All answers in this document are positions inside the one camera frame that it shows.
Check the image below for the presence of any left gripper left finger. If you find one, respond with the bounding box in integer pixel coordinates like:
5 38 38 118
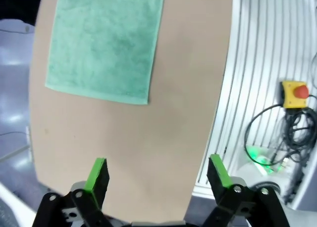
32 157 112 227

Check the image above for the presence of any green terry towel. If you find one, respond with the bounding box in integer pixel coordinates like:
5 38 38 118
44 0 166 106

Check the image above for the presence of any black cable bundle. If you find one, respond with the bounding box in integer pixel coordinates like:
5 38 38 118
244 94 317 168

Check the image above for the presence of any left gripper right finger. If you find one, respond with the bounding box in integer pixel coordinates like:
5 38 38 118
205 154 289 227

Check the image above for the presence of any white slotted mounting platform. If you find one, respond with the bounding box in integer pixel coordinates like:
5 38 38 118
193 0 317 190

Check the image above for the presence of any yellow emergency stop box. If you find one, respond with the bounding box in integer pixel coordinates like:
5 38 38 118
280 80 310 109

